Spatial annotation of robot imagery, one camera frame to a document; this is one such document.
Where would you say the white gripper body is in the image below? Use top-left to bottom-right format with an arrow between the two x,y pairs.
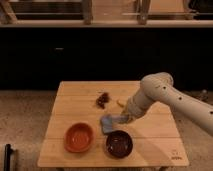
122,90 -> 155,122

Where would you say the blue grey towel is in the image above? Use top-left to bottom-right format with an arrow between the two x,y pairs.
101,114 -> 128,124

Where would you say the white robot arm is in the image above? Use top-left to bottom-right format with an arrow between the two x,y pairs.
122,72 -> 213,137

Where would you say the purple bowl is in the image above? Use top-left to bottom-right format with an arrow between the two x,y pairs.
106,130 -> 133,158

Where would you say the orange bowl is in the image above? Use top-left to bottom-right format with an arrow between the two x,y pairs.
64,122 -> 94,153

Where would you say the yellow banana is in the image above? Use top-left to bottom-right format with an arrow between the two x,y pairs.
116,100 -> 125,108

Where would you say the dark grape bunch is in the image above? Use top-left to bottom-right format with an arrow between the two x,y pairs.
96,92 -> 110,109

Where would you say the wooden folding table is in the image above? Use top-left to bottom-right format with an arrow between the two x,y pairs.
38,81 -> 189,168

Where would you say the black object at floor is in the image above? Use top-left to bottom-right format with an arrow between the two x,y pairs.
3,144 -> 14,171

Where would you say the wooden shelf rail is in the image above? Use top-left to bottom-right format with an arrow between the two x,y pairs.
0,0 -> 213,28

